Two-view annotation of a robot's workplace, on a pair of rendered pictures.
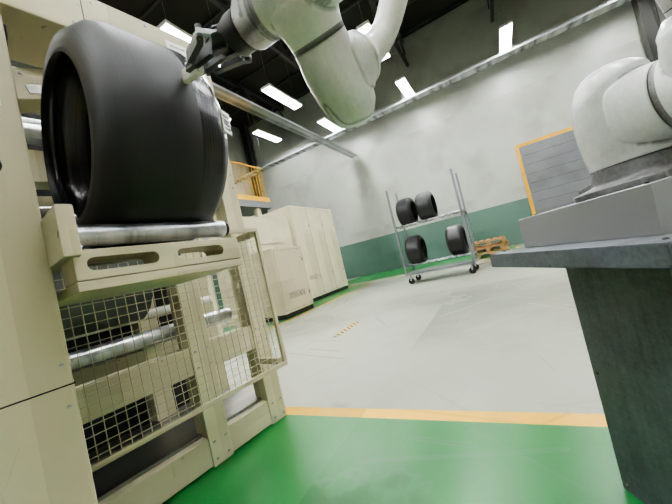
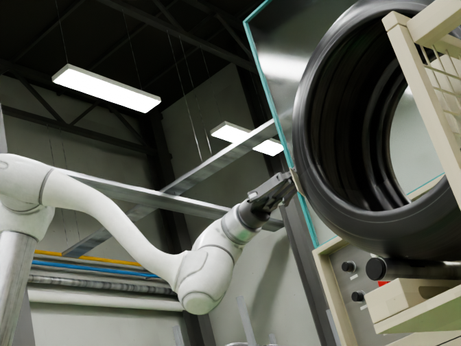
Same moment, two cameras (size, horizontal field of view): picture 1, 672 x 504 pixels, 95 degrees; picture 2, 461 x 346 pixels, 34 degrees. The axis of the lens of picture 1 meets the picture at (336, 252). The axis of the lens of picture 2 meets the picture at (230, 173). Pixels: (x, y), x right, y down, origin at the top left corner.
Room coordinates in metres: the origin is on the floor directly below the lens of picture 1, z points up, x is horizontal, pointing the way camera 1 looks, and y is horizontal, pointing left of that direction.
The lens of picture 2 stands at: (2.31, 0.22, 0.52)
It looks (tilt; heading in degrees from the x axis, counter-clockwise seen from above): 25 degrees up; 186
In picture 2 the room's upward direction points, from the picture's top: 16 degrees counter-clockwise
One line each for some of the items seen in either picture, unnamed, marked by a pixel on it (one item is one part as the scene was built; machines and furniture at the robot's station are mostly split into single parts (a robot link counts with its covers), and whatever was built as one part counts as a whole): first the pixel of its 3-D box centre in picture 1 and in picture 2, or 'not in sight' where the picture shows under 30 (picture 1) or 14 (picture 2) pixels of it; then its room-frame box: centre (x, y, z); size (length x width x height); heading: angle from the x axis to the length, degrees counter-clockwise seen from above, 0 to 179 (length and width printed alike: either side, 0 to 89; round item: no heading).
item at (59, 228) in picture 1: (47, 252); not in sight; (0.67, 0.62, 0.90); 0.40 x 0.03 x 0.10; 53
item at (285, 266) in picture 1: (283, 282); not in sight; (5.82, 1.10, 0.62); 0.90 x 0.56 x 1.25; 152
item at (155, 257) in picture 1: (164, 258); (438, 301); (0.73, 0.40, 0.83); 0.36 x 0.09 x 0.06; 143
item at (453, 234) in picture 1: (432, 229); not in sight; (6.05, -1.95, 0.96); 1.30 x 0.62 x 1.92; 60
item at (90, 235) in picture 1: (161, 231); (425, 271); (0.73, 0.40, 0.90); 0.35 x 0.05 x 0.05; 143
